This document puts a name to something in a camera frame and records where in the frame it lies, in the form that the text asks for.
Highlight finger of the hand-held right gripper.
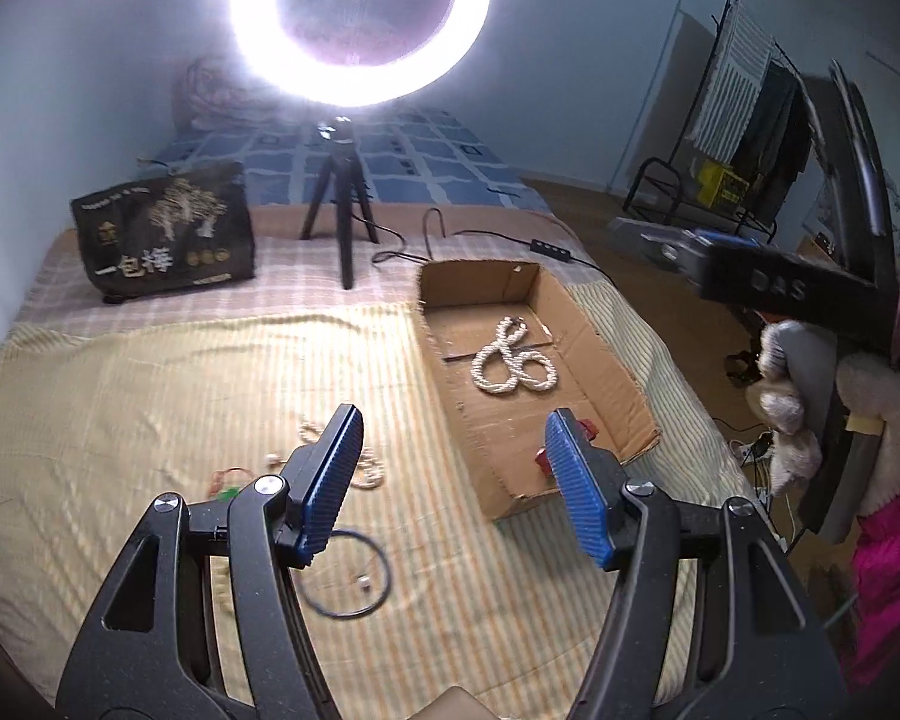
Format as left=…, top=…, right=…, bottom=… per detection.
left=641, top=232, right=713, bottom=276
left=607, top=216, right=695, bottom=245

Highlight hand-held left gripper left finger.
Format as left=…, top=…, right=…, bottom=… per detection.
left=54, top=403, right=365, bottom=720

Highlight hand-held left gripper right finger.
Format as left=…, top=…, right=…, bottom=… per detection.
left=544, top=409, right=852, bottom=720

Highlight beige bead bracelet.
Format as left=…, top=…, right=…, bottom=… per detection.
left=298, top=420, right=385, bottom=494

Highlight black cord necklace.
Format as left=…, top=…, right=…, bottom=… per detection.
left=300, top=530, right=392, bottom=620

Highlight cardboard box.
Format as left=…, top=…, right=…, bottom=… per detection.
left=418, top=260, right=662, bottom=524

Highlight red green bracelet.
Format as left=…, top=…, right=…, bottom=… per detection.
left=208, top=467, right=260, bottom=502

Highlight red charm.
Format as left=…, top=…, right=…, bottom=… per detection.
left=536, top=420, right=597, bottom=477

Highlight yellow crate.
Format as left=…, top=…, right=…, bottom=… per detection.
left=694, top=160, right=755, bottom=207

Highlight beige plush toy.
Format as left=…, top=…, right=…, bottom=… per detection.
left=750, top=321, right=822, bottom=496

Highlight dark hanging clothes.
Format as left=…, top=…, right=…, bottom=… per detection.
left=731, top=60, right=815, bottom=222

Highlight white power strip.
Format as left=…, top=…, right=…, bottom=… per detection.
left=727, top=435, right=777, bottom=466

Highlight striped towel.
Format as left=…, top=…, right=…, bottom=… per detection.
left=694, top=4, right=773, bottom=158

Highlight yellow striped blanket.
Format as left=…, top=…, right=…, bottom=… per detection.
left=0, top=274, right=751, bottom=720

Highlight plaid blanket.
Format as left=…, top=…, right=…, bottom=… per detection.
left=11, top=225, right=608, bottom=331

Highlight blue checked bedsheet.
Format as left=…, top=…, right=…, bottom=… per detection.
left=139, top=109, right=552, bottom=215

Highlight black clothes rack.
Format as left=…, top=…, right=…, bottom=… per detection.
left=622, top=0, right=818, bottom=241

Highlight beige cushion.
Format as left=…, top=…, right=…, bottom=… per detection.
left=420, top=682, right=496, bottom=720

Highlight black tripod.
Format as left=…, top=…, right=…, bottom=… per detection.
left=300, top=116, right=380, bottom=290

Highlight black printed snack bag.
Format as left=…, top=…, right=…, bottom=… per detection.
left=70, top=161, right=257, bottom=305

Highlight person's pink clothing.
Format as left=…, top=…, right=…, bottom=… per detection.
left=847, top=465, right=900, bottom=691

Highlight folded floral quilt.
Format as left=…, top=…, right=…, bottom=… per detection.
left=172, top=56, right=308, bottom=132

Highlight black cable with controller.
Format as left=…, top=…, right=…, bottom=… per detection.
left=373, top=206, right=608, bottom=271

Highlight white bead necklace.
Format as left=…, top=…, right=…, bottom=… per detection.
left=471, top=317, right=557, bottom=395

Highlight ring light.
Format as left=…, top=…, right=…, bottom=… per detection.
left=229, top=0, right=492, bottom=110

